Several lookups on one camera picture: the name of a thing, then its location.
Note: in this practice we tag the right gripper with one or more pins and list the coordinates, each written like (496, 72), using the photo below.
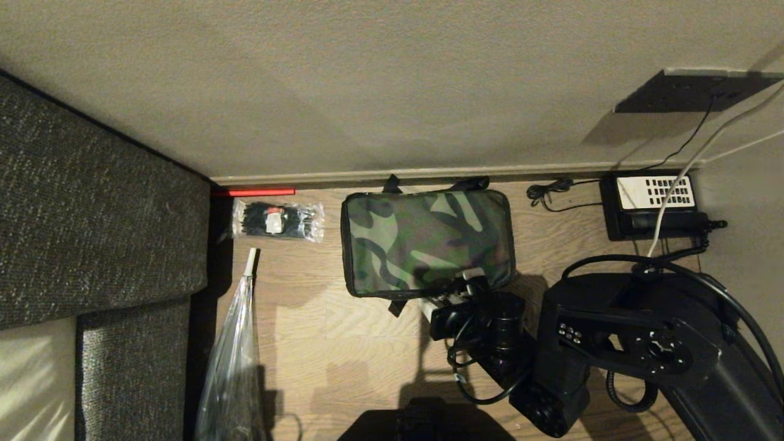
(452, 321)

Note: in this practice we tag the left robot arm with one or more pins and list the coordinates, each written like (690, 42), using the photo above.
(432, 422)

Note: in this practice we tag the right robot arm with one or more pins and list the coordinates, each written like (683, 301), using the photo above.
(643, 343)

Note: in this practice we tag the camouflage zip bag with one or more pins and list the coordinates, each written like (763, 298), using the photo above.
(422, 239)

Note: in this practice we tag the clear plastic bag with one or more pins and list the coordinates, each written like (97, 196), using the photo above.
(233, 367)

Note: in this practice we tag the beige baseboard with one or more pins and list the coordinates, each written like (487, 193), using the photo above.
(429, 173)

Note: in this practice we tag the white stick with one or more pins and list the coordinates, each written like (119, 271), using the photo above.
(250, 262)

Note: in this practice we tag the black box with white vents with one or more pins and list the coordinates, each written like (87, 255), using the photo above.
(649, 211)

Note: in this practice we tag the red strip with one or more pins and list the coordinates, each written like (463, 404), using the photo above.
(254, 192)

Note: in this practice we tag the grey fabric sofa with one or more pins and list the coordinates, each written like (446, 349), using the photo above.
(92, 214)

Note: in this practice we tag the pale cushion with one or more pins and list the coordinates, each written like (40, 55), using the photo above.
(33, 380)

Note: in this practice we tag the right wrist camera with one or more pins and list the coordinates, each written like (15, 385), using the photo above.
(473, 275)

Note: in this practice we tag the dark wall outlet plate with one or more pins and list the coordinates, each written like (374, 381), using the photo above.
(686, 92)

